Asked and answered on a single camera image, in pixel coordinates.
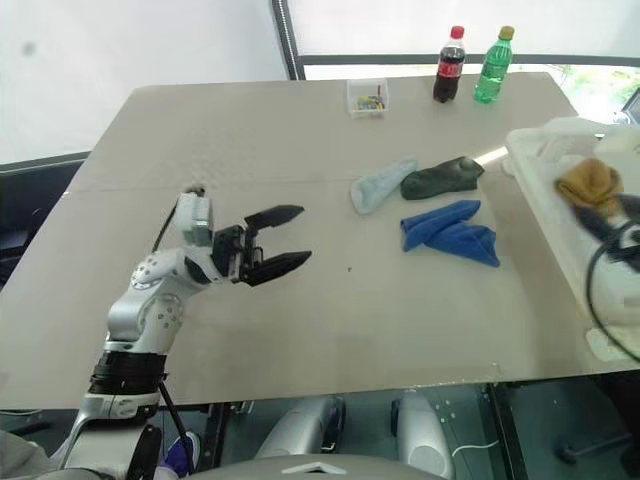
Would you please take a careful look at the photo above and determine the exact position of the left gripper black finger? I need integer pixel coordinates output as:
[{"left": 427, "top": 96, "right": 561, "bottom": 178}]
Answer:
[
  {"left": 243, "top": 203, "right": 306, "bottom": 237},
  {"left": 247, "top": 249, "right": 314, "bottom": 288}
]

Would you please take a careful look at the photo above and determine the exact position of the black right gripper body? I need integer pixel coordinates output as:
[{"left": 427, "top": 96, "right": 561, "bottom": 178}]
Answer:
[{"left": 601, "top": 221, "right": 640, "bottom": 275}]

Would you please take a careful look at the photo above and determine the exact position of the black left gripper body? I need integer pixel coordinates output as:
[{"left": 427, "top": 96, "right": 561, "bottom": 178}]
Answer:
[{"left": 211, "top": 224, "right": 265, "bottom": 284}]

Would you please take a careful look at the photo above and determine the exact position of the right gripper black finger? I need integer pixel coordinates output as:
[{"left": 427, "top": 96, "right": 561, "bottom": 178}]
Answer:
[
  {"left": 618, "top": 193, "right": 640, "bottom": 222},
  {"left": 572, "top": 203, "right": 615, "bottom": 240}
]

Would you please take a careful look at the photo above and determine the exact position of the mustard yellow cloth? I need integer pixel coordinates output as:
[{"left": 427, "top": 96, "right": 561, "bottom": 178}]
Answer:
[{"left": 555, "top": 157, "right": 626, "bottom": 210}]

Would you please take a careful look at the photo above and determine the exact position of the white plastic bin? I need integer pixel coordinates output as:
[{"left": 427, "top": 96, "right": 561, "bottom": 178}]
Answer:
[{"left": 503, "top": 116, "right": 640, "bottom": 365}]

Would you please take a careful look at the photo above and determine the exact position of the small clear plastic box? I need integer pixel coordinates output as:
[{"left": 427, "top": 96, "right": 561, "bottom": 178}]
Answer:
[{"left": 345, "top": 77, "right": 391, "bottom": 121}]

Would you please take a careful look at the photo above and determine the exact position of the light blue cloth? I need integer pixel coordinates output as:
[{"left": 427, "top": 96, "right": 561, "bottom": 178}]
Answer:
[{"left": 349, "top": 155, "right": 421, "bottom": 217}]

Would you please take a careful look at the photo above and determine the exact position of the dark green cloth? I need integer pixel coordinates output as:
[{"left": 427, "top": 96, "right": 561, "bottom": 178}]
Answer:
[{"left": 399, "top": 155, "right": 487, "bottom": 203}]

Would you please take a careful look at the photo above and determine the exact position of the silver rounded leg shell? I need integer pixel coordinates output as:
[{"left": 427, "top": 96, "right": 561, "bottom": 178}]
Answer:
[
  {"left": 393, "top": 388, "right": 457, "bottom": 480},
  {"left": 253, "top": 393, "right": 347, "bottom": 460}
]

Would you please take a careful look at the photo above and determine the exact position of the black table leg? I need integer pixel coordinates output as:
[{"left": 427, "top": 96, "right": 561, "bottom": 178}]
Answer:
[
  {"left": 201, "top": 401, "right": 230, "bottom": 462},
  {"left": 486, "top": 381, "right": 532, "bottom": 480}
]

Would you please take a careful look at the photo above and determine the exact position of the green bottle yellow cap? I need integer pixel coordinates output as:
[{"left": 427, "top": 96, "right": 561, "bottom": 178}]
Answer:
[{"left": 472, "top": 25, "right": 517, "bottom": 106}]

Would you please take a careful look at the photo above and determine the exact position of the purple shoe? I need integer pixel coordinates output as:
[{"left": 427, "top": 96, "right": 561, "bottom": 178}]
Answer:
[{"left": 163, "top": 431, "right": 202, "bottom": 477}]

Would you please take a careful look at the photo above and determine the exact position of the cola bottle red cap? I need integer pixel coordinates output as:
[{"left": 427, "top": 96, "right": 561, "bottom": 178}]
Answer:
[{"left": 431, "top": 25, "right": 469, "bottom": 105}]

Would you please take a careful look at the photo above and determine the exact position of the grey rounded torso cover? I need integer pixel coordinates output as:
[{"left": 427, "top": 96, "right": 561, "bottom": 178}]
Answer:
[{"left": 188, "top": 451, "right": 447, "bottom": 480}]

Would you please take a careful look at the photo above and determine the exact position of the light grey trouser leg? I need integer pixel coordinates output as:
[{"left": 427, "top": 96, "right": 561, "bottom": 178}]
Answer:
[{"left": 0, "top": 428, "right": 67, "bottom": 475}]

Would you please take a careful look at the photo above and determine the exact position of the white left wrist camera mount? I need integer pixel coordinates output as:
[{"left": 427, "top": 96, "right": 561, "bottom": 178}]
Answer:
[{"left": 174, "top": 191, "right": 217, "bottom": 250}]

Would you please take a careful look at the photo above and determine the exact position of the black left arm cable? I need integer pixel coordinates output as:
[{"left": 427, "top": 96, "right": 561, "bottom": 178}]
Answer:
[{"left": 149, "top": 183, "right": 209, "bottom": 474}]

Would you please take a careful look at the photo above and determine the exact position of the silver corrugated hose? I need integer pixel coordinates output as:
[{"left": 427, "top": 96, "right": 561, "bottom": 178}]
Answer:
[{"left": 271, "top": 0, "right": 297, "bottom": 77}]

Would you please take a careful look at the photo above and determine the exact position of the white floor cable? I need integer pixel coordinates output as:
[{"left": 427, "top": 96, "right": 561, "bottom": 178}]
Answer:
[{"left": 451, "top": 438, "right": 502, "bottom": 460}]

